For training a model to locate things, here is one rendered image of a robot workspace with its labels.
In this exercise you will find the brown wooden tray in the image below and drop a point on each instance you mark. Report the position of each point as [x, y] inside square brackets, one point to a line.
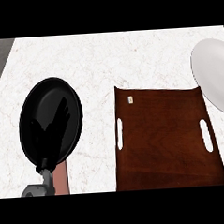
[162, 139]

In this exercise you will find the white plate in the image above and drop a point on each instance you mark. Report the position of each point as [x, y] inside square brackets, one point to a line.
[213, 73]

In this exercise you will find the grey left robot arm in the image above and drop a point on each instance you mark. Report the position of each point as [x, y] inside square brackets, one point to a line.
[41, 186]

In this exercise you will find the black frying pan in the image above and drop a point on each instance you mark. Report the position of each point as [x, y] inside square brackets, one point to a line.
[41, 99]

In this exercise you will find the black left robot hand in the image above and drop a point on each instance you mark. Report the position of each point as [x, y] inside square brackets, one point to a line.
[52, 133]

